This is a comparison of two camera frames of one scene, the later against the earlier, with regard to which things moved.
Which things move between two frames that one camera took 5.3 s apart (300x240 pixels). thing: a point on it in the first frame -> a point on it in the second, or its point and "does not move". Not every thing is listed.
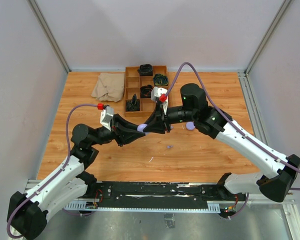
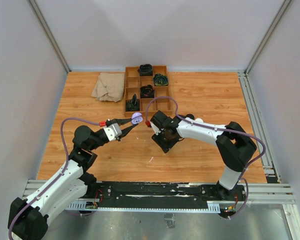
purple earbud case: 140,127 -> 136,118
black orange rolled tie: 145,91 does not move
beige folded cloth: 109,87 does not move
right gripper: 159,123 -> 164,146
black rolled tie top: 145,69 does not move
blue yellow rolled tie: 160,80 does not move
